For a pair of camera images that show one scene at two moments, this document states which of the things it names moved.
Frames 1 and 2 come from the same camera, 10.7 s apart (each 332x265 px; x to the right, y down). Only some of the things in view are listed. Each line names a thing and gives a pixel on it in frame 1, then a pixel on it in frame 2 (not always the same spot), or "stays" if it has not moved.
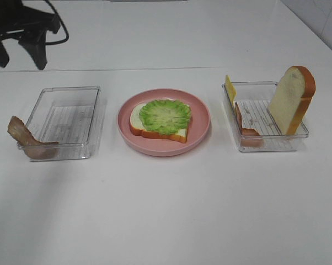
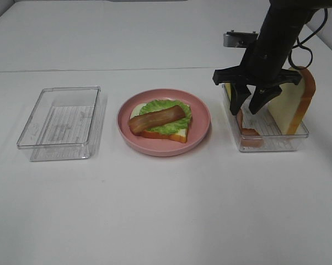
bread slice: (292, 99) stays
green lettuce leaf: (165, 117) stays
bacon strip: (249, 137) stays
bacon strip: (33, 148) to (138, 123)
